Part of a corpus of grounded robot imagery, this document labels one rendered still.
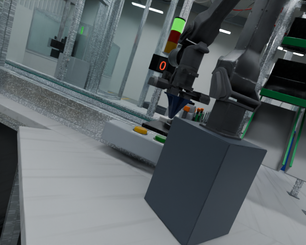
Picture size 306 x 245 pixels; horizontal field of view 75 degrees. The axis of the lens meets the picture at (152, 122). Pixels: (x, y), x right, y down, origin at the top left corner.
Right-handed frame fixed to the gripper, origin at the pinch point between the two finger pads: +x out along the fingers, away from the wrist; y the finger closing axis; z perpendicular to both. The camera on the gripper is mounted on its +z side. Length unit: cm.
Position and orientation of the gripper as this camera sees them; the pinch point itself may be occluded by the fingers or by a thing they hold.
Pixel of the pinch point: (173, 107)
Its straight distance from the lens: 59.5
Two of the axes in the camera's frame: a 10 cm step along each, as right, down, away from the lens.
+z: -3.1, -2.8, 9.1
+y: -8.9, -2.4, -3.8
